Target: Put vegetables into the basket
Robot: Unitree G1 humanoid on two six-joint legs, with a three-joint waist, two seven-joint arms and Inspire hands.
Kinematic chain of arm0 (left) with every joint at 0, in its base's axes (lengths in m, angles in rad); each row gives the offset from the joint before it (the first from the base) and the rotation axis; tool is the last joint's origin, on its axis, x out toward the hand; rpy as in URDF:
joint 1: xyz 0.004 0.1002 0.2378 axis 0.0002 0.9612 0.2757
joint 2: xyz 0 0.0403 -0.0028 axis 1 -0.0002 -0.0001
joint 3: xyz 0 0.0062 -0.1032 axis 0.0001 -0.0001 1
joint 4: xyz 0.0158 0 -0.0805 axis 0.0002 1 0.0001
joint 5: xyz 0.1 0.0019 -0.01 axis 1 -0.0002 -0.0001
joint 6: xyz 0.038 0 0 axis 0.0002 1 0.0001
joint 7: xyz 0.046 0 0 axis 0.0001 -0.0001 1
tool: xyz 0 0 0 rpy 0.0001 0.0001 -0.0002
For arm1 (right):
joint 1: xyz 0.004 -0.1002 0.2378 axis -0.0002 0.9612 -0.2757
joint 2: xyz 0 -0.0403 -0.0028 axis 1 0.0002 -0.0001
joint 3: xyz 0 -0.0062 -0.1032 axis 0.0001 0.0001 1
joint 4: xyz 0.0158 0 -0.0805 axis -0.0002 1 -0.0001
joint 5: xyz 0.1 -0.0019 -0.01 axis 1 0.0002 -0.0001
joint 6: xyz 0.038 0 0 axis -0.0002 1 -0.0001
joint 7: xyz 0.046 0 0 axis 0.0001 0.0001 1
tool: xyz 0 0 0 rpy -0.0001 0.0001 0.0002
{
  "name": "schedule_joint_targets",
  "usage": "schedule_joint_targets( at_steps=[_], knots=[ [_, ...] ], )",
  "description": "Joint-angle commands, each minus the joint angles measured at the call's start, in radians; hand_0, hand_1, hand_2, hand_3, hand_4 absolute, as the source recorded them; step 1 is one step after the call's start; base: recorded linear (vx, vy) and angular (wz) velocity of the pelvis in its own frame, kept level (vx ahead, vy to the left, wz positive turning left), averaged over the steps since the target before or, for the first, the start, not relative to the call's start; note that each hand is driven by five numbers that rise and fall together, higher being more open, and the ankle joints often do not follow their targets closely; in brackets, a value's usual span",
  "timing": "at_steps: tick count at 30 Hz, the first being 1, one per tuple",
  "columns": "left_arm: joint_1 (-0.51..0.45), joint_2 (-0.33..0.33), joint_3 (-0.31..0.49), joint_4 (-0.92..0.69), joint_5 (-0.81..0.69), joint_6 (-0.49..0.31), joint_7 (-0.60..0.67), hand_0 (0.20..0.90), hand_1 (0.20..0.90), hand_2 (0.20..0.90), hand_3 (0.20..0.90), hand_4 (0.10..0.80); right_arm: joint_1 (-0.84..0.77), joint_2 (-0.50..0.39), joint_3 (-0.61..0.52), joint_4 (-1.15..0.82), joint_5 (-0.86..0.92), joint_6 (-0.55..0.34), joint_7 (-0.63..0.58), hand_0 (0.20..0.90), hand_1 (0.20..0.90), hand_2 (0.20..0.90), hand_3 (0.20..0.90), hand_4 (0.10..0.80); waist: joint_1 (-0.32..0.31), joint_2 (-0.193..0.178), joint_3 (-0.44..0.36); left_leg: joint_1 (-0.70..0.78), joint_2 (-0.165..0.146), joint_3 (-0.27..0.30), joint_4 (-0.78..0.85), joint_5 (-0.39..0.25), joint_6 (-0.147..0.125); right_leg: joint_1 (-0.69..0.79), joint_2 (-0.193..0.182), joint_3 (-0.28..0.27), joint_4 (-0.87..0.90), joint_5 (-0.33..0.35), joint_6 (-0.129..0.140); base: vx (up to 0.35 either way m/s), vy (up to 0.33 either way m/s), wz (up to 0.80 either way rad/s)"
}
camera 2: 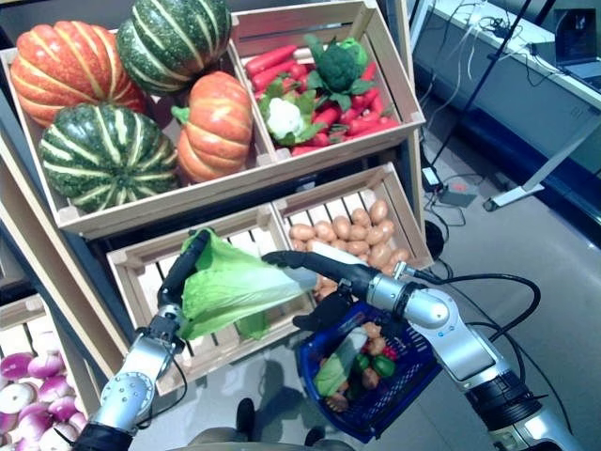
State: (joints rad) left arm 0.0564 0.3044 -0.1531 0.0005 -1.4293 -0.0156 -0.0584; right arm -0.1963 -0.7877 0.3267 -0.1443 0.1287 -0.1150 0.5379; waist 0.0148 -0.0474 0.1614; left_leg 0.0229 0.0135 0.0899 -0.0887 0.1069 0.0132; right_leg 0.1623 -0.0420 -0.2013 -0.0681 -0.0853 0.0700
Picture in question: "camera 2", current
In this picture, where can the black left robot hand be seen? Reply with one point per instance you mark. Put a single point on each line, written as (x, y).
(180, 272)

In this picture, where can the purple white onion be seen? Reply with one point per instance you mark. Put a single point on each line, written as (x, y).
(19, 397)
(16, 366)
(63, 409)
(33, 423)
(44, 365)
(77, 420)
(54, 387)

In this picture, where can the grey box with red mark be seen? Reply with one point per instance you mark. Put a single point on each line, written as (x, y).
(457, 195)

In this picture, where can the green striped pumpkin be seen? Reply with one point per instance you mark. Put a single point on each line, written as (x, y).
(103, 155)
(174, 42)

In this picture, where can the wooden onion crate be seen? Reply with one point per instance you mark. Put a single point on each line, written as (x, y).
(19, 312)

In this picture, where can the black power adapter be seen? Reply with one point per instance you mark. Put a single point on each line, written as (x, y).
(432, 177)

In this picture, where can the green broccoli head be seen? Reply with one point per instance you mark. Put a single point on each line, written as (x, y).
(335, 63)

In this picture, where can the grey robot chest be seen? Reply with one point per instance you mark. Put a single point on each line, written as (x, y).
(263, 441)

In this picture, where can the grey laptop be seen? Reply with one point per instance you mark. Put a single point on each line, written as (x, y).
(577, 37)

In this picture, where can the red plastic carrot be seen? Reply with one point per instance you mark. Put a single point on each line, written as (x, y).
(305, 150)
(328, 117)
(371, 126)
(272, 76)
(370, 73)
(270, 61)

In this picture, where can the wooden slatted cabbage crate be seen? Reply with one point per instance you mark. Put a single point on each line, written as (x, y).
(136, 291)

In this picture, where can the black left robot foot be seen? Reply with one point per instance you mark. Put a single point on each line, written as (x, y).
(245, 418)

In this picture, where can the black round stand base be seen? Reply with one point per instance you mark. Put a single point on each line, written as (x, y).
(434, 239)

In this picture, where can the blue plastic shopping basket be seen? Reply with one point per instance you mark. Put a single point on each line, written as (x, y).
(404, 376)

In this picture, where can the black robot foot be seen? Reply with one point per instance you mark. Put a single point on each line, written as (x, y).
(245, 418)
(313, 434)

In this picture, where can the large orange pumpkin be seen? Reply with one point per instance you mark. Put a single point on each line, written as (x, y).
(61, 70)

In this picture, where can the black stand pole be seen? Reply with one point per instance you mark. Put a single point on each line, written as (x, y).
(479, 80)

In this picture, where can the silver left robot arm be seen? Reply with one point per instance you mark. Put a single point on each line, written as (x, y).
(127, 394)

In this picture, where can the white cauliflower with leaves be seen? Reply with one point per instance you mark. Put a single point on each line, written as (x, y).
(284, 117)

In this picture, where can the wooden pumpkin crate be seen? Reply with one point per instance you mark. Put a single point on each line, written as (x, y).
(155, 204)

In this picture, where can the green bell pepper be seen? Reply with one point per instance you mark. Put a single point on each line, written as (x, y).
(360, 362)
(382, 365)

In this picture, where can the wooden potato crate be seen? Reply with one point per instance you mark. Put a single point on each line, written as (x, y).
(408, 211)

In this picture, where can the red bell pepper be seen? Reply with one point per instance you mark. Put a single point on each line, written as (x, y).
(389, 352)

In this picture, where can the wooden carrot crate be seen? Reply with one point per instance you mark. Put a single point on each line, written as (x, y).
(394, 80)

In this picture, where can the small orange pumpkin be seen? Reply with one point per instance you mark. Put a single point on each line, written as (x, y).
(216, 127)

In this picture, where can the black right robot foot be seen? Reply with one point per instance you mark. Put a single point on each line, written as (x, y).
(313, 434)

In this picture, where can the wooden display stand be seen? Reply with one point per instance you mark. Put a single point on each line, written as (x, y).
(56, 263)

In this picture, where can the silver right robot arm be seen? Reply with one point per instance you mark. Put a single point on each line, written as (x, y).
(446, 329)

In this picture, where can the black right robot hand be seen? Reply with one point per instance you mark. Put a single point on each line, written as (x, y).
(328, 270)

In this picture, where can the napa cabbage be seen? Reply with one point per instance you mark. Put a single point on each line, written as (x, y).
(338, 366)
(225, 291)

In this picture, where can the white standing desk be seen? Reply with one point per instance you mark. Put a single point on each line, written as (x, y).
(516, 195)

